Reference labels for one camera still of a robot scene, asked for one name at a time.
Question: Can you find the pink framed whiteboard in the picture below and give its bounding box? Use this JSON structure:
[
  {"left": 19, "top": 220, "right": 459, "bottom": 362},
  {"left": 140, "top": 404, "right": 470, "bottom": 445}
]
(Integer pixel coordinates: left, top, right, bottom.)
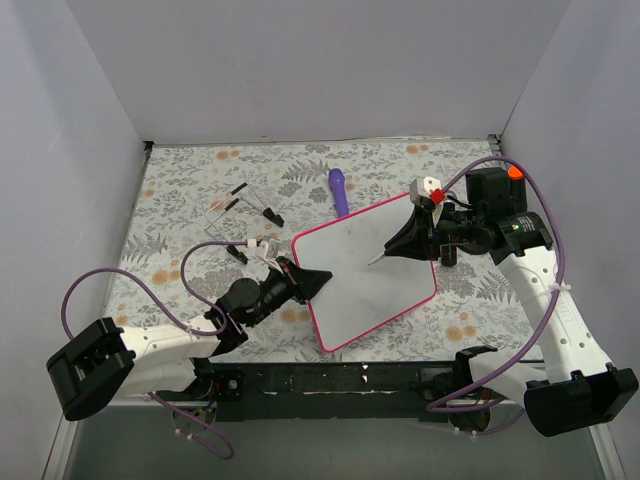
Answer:
[{"left": 291, "top": 193, "right": 437, "bottom": 353}]

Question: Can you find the floral patterned table mat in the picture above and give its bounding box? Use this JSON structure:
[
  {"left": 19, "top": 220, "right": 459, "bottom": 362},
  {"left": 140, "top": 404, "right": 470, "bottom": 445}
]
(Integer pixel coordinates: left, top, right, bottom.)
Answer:
[{"left": 93, "top": 138, "right": 561, "bottom": 365}]

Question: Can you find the white wire whiteboard stand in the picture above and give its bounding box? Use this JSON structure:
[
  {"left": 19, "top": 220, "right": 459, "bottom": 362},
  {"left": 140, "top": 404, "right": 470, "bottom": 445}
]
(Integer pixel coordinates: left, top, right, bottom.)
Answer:
[{"left": 204, "top": 182, "right": 284, "bottom": 265}]

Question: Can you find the black stick with orange tip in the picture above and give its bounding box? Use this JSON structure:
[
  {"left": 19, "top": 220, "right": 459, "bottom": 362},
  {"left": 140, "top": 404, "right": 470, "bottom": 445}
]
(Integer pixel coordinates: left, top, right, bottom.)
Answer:
[{"left": 507, "top": 166, "right": 526, "bottom": 196}]

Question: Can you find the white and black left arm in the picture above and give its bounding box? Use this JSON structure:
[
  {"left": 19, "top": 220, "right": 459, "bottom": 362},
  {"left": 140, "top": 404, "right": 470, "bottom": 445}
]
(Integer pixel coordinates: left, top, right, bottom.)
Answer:
[{"left": 46, "top": 257, "right": 333, "bottom": 421}]

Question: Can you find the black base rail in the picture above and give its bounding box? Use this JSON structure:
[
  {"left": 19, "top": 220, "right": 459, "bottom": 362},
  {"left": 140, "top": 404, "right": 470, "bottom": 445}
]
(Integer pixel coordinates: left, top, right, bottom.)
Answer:
[{"left": 159, "top": 360, "right": 454, "bottom": 422}]

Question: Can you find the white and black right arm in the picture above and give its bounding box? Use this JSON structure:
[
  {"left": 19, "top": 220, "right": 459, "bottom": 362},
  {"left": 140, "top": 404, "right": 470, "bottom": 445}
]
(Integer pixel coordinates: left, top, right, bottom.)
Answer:
[{"left": 383, "top": 166, "right": 639, "bottom": 437}]

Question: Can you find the black microphone with grey head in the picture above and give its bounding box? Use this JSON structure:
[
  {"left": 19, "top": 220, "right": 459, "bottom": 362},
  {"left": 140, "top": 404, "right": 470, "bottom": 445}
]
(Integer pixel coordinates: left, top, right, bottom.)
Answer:
[{"left": 440, "top": 244, "right": 458, "bottom": 267}]

